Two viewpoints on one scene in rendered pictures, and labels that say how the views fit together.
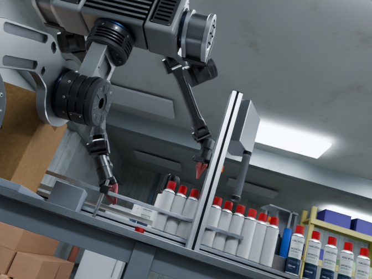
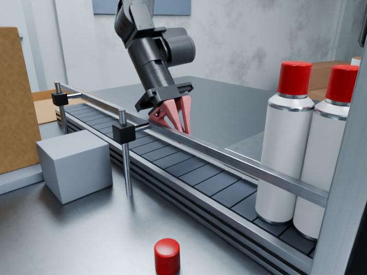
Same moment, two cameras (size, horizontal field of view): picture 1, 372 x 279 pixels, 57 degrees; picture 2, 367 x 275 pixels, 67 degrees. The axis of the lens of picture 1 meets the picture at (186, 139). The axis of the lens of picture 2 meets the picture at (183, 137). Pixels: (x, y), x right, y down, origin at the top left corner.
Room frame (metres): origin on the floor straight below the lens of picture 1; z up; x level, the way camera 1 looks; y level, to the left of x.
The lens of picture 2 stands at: (1.10, -0.17, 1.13)
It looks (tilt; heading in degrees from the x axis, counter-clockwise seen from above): 23 degrees down; 51
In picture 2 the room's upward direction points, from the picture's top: straight up
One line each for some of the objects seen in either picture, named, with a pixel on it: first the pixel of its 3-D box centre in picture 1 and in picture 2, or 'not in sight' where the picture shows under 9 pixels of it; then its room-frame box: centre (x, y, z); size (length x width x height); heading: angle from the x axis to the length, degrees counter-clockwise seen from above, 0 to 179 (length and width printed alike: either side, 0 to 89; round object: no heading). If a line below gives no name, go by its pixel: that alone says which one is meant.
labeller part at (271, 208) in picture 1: (279, 211); not in sight; (1.53, -0.51, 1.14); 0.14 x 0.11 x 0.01; 93
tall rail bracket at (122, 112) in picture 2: (100, 201); (136, 151); (1.32, 0.23, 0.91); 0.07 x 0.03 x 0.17; 3
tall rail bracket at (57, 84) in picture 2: not in sight; (71, 113); (1.30, 0.53, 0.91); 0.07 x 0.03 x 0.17; 3
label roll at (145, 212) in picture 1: (146, 221); not in sight; (2.02, 0.07, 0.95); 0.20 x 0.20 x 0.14
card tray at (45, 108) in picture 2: not in sight; (55, 103); (1.35, 0.91, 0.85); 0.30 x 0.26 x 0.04; 93
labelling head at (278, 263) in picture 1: (273, 238); not in sight; (1.52, -0.51, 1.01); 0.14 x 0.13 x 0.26; 93
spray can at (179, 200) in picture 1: (176, 210); (329, 157); (1.41, -0.05, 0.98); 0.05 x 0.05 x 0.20
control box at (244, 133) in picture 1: (239, 128); not in sight; (1.33, -0.20, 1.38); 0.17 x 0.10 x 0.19; 148
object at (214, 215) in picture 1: (211, 221); not in sight; (1.41, -0.21, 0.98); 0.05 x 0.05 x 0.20
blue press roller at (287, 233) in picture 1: (284, 247); not in sight; (1.48, -0.54, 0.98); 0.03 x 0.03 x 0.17
